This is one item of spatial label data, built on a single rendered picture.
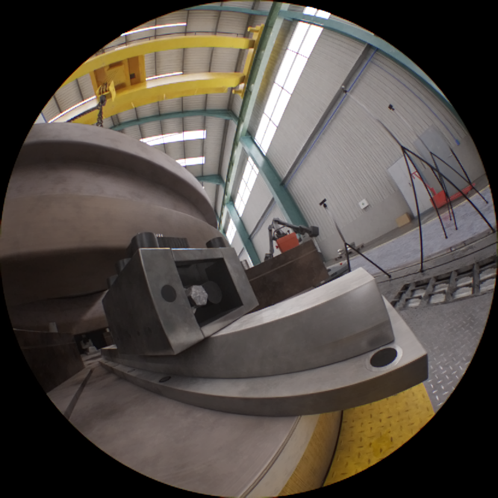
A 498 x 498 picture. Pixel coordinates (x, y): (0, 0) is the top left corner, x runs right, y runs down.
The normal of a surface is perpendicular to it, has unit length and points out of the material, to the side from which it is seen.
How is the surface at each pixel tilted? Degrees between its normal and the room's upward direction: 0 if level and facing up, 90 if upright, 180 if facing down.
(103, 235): 90
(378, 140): 90
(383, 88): 90
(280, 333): 72
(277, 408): 90
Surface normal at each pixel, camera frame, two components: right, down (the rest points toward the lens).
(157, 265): 0.79, -0.45
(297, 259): -0.14, -0.16
